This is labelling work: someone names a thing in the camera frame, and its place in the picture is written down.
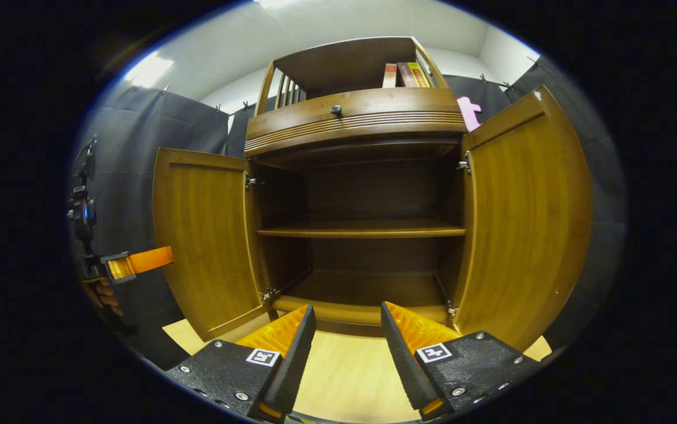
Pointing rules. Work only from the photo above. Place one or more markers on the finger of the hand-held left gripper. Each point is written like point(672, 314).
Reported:
point(149, 259)

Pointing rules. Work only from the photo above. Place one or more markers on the small ceiling light panel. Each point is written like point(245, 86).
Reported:
point(148, 70)

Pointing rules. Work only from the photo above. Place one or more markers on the large ceiling light panel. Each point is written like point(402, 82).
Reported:
point(274, 3)

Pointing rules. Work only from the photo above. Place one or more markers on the wooden cabinet shelf board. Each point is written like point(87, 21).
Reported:
point(362, 231)

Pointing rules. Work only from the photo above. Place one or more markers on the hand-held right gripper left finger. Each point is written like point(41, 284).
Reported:
point(294, 365)

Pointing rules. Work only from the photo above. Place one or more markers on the wooden cabinet door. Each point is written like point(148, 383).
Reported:
point(521, 224)
point(202, 235)

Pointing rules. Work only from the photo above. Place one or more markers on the dark brown book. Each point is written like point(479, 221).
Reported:
point(406, 75)

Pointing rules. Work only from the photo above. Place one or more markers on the black backdrop cloth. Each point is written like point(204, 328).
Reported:
point(138, 176)

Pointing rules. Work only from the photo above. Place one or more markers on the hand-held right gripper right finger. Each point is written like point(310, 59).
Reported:
point(406, 365)

